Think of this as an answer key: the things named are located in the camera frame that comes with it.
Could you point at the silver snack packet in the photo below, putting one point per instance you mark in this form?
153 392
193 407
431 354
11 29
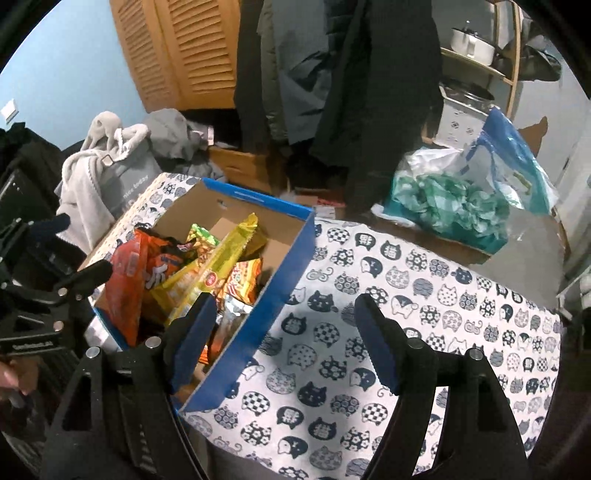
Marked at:
233 308

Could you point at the white pot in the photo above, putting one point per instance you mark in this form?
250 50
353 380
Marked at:
471 44

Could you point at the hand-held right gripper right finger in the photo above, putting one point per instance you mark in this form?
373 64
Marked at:
376 337

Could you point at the green snack packet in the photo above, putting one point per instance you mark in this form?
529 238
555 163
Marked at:
201 237

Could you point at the grey tote bag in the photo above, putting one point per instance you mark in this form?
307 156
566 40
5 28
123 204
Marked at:
134 175

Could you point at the plastic bag of green items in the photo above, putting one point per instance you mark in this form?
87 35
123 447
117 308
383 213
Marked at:
448 203

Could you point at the flat cardboard box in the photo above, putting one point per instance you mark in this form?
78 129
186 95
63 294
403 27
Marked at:
434 242

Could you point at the brown cardboard box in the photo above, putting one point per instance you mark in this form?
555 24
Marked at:
240 166

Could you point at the blue plastic bag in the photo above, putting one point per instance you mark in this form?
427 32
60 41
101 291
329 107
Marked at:
512 157

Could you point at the grey jacket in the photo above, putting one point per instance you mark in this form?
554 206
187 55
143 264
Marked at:
295 69

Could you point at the short yellow snack packet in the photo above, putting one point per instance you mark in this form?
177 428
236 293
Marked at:
173 288

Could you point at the white patterned box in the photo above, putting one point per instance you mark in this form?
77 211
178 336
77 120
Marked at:
459 124

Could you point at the blue-rimmed cardboard box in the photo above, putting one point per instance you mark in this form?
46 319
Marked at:
272 295

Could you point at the person's left hand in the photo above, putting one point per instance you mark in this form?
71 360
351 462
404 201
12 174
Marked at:
21 376

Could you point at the black coat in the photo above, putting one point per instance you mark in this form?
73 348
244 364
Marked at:
378 92

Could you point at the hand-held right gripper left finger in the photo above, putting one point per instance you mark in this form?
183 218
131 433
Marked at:
196 337

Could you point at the dark jacket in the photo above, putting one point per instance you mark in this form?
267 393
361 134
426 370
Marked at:
249 69

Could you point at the dark cloth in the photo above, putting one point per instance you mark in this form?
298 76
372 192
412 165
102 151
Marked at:
27 170

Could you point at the yellow red snack packet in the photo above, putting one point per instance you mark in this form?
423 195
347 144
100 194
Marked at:
242 279

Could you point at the white wall switch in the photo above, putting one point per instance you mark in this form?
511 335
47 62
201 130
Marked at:
9 111

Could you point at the black wok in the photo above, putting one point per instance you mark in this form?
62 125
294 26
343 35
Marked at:
531 62

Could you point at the long yellow snack packet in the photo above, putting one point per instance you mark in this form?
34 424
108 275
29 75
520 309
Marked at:
217 263

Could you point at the light grey garment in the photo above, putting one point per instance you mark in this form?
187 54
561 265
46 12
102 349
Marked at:
87 184

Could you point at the grey cloth pile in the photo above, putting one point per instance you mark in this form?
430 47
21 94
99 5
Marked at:
175 138

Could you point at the wooden louvered cabinet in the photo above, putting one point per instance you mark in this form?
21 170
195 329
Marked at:
184 55

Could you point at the wooden shelf rack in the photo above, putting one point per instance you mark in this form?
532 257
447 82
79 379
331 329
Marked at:
512 69

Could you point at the orange snack bag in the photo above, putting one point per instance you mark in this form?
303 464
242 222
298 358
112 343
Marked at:
129 286

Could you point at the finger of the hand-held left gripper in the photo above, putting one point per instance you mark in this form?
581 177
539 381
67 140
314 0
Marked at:
85 279
48 224

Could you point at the cat print tablecloth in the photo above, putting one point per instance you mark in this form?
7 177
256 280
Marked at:
415 277

